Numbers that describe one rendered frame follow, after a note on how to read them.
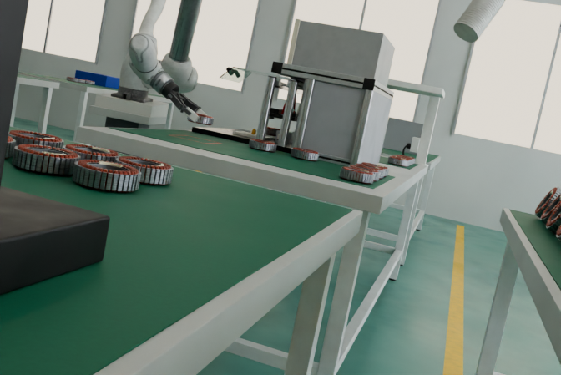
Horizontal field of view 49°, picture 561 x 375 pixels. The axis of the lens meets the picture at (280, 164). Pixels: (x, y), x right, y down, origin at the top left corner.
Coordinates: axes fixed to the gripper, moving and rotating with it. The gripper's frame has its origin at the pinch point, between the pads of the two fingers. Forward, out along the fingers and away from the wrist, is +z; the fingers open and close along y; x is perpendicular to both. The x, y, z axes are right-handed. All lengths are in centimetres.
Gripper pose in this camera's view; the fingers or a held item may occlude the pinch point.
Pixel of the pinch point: (199, 117)
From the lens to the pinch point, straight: 264.4
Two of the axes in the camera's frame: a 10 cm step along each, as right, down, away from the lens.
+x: 6.2, -7.5, -2.1
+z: 7.3, 6.6, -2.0
